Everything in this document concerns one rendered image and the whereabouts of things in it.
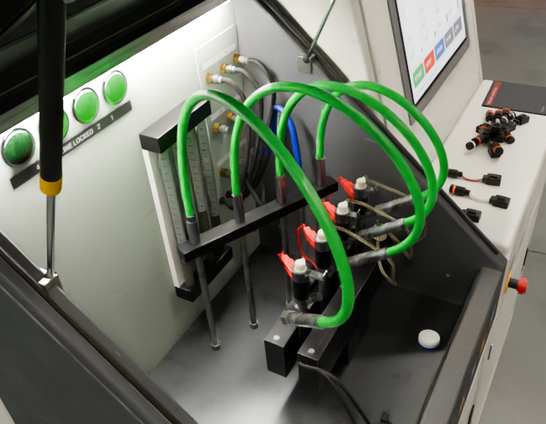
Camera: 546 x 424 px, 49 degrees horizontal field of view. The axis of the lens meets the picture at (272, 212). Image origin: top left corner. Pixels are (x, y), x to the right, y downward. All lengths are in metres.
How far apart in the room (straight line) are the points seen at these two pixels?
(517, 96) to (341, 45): 0.74
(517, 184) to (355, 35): 0.51
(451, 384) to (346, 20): 0.62
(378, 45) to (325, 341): 0.54
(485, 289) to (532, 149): 0.47
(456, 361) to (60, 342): 0.62
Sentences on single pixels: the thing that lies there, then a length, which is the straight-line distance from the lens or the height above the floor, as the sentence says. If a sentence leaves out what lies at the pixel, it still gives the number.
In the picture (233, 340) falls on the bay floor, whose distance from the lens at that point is 1.21.
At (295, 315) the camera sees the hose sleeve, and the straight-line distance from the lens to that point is 0.81.
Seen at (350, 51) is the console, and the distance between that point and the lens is 1.11.
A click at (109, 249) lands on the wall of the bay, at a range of 0.98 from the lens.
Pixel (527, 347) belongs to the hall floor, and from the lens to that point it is 2.37.
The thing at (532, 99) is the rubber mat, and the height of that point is 0.98.
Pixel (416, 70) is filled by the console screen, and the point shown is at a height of 1.20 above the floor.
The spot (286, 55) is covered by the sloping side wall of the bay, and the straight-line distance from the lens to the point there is 1.12.
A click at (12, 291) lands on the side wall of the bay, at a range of 0.68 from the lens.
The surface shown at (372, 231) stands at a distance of 1.02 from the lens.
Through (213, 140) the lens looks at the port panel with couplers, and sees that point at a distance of 1.13.
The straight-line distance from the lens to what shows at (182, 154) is 0.90.
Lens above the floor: 1.74
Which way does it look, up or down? 37 degrees down
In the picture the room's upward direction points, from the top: 5 degrees counter-clockwise
